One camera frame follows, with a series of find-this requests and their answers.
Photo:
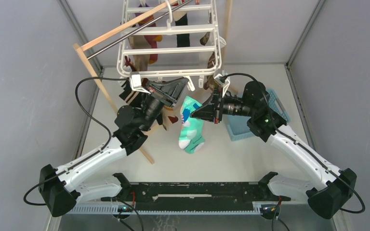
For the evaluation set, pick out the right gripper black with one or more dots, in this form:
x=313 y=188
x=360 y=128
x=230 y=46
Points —
x=206 y=112

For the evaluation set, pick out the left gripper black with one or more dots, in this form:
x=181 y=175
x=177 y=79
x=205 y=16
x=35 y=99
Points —
x=166 y=93

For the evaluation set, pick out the green white sock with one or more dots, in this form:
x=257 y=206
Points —
x=190 y=139

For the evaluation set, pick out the black sock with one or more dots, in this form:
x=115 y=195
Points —
x=132 y=98

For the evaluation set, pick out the white plastic sock hanger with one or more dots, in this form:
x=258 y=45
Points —
x=180 y=53

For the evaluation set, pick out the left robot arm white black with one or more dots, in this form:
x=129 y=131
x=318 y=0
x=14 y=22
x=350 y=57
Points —
x=63 y=187

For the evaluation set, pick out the blue plastic basket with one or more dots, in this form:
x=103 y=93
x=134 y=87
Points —
x=237 y=125

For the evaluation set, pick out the red cuff tan sock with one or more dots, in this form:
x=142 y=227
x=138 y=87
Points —
x=141 y=61

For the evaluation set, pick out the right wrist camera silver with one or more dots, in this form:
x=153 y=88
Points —
x=223 y=83

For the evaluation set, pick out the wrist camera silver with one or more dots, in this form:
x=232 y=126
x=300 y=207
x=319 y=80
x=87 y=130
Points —
x=136 y=83
x=223 y=83

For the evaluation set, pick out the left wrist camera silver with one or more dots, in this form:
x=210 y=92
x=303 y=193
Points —
x=136 y=83

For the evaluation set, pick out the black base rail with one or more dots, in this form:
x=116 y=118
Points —
x=197 y=196

